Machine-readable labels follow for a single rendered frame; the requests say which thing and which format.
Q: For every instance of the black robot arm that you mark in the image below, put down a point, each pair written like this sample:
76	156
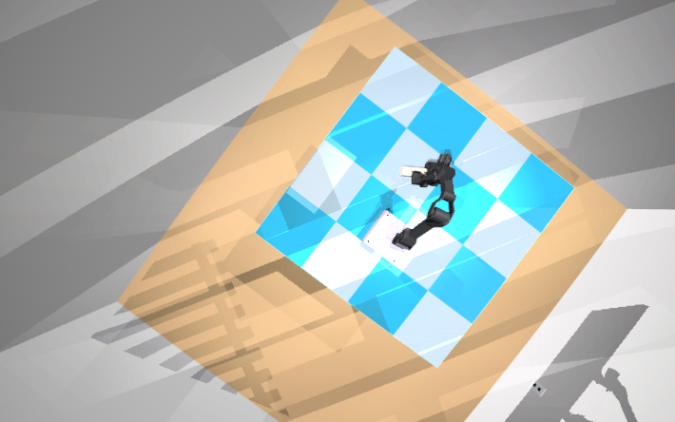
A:
442	174

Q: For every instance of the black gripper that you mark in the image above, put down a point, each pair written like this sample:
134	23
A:
421	179

